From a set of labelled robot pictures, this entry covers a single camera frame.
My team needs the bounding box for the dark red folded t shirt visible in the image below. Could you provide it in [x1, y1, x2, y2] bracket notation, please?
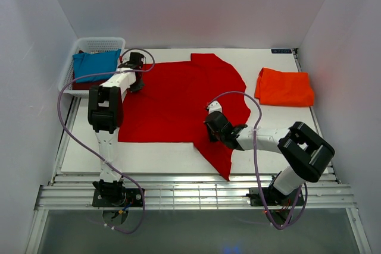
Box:
[72, 50, 105, 90]

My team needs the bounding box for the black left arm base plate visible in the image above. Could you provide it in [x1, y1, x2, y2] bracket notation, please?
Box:
[92, 188, 143, 208]

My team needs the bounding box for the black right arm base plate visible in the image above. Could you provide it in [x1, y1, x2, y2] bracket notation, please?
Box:
[246, 187, 304, 206]

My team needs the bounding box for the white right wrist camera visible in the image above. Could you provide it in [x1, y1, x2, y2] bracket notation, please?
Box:
[206, 101, 222, 114]

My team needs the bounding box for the aluminium frame rail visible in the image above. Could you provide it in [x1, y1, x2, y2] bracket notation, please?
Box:
[26, 172, 371, 253]

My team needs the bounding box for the small dark label sticker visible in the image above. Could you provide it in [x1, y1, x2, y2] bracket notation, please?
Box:
[271, 49, 292, 54]

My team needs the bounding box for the orange folded t shirt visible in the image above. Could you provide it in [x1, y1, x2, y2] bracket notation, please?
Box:
[254, 67, 315, 108]

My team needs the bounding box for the blue folded t shirt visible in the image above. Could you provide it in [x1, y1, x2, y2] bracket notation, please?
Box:
[72, 49, 121, 79]

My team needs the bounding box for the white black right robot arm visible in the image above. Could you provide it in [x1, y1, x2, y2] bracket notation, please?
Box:
[204, 111, 335, 205]

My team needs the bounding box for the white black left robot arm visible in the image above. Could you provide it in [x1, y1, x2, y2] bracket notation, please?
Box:
[88, 52, 145, 207]

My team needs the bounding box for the white plastic basket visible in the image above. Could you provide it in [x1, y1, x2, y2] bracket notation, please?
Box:
[58, 37, 126, 97]

